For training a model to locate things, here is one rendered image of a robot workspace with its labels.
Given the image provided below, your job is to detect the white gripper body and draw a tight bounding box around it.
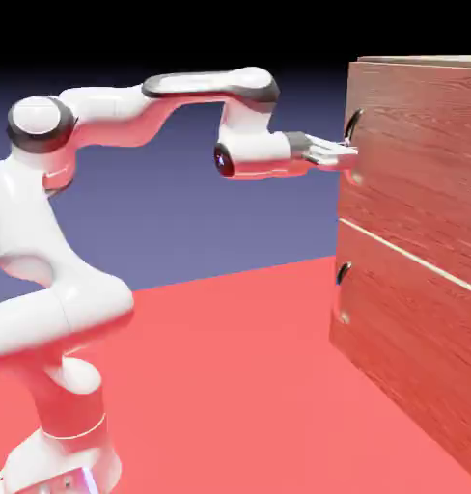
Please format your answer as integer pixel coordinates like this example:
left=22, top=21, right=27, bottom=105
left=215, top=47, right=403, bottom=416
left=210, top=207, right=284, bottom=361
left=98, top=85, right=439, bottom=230
left=301, top=134, right=359, bottom=172

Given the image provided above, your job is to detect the long curved metal handle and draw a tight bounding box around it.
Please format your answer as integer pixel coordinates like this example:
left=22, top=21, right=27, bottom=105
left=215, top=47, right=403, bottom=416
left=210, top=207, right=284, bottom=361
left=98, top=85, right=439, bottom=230
left=342, top=108, right=365, bottom=187

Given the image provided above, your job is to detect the large reddish wooden cabinet door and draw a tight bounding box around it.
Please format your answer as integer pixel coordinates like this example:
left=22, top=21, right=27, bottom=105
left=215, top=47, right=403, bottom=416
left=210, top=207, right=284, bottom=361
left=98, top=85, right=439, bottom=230
left=337, top=61, right=471, bottom=291

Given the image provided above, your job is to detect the small reddish wooden cabinet door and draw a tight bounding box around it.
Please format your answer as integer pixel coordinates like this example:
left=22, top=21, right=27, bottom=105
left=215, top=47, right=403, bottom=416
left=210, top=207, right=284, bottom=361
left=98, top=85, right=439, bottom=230
left=328, top=220, right=471, bottom=488

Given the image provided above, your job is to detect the short curved metal handle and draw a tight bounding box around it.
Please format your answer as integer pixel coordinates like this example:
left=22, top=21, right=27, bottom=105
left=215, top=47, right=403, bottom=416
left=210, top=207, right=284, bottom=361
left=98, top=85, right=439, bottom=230
left=334, top=261, right=353, bottom=325

